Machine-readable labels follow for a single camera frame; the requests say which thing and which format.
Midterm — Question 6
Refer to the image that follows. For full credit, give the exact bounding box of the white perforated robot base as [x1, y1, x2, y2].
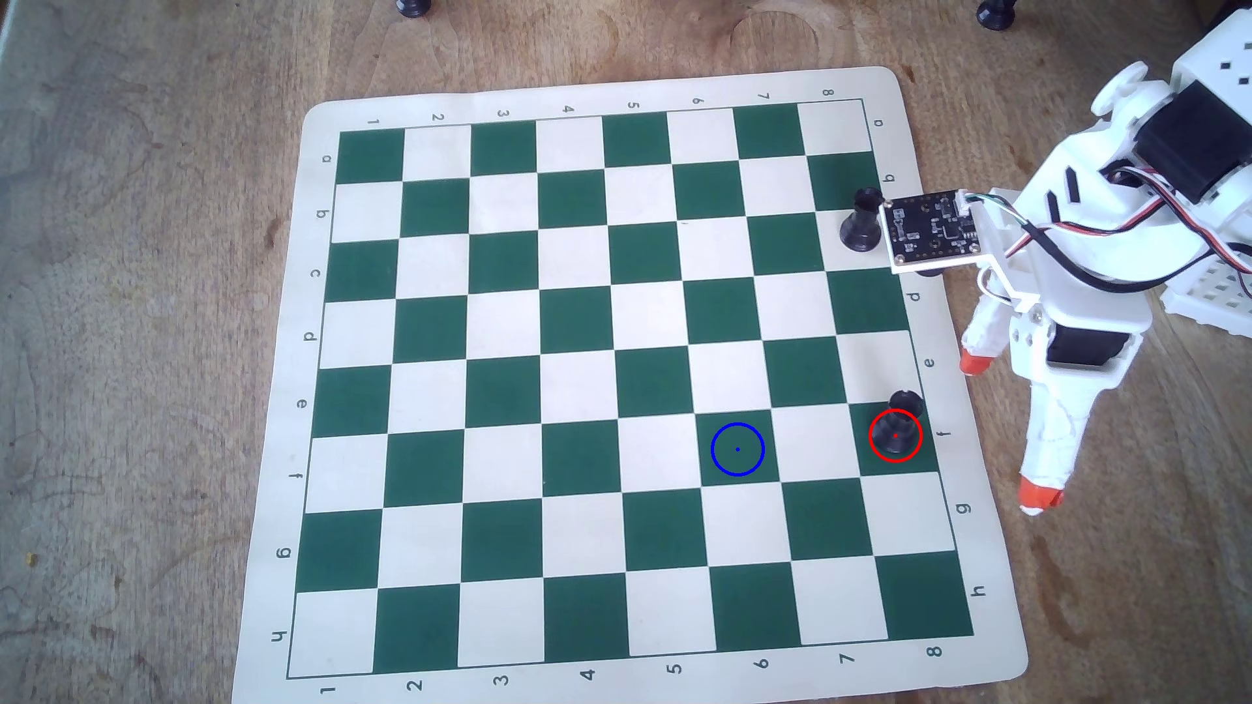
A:
[1159, 256, 1252, 340]

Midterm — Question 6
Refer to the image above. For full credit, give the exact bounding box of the black cable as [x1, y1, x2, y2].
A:
[1006, 190, 1252, 293]

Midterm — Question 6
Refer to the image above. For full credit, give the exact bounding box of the green and white chessboard mat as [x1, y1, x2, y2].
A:
[231, 65, 1030, 704]

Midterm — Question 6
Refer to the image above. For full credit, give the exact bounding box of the red white black servo wire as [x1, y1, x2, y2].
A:
[1103, 164, 1252, 275]

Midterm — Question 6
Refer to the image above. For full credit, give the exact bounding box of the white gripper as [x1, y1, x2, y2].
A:
[957, 61, 1211, 516]

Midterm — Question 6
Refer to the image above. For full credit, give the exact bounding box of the black camera circuit board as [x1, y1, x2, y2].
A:
[877, 190, 986, 271]

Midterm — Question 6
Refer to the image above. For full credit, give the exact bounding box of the black rook chess piece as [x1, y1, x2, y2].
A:
[869, 389, 927, 462]
[839, 188, 886, 254]

